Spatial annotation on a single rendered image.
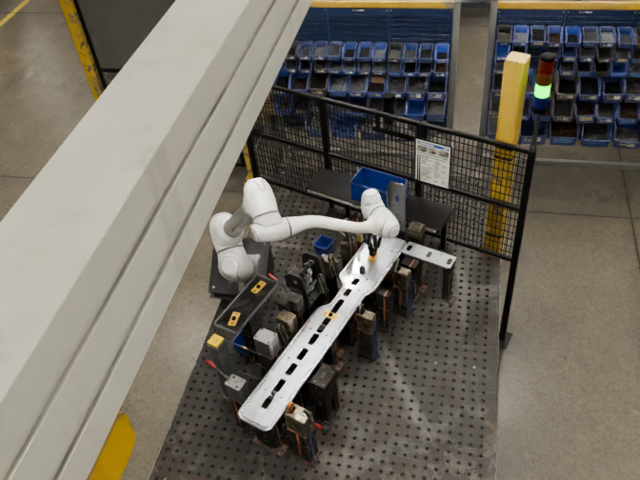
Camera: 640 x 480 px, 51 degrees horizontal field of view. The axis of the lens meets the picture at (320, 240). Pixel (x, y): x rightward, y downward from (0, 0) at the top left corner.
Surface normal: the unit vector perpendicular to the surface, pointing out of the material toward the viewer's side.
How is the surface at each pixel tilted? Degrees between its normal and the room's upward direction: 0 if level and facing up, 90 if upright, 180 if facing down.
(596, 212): 0
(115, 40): 91
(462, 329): 0
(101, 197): 0
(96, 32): 91
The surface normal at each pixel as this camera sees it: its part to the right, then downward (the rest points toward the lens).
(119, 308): 0.98, 0.07
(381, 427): -0.08, -0.72
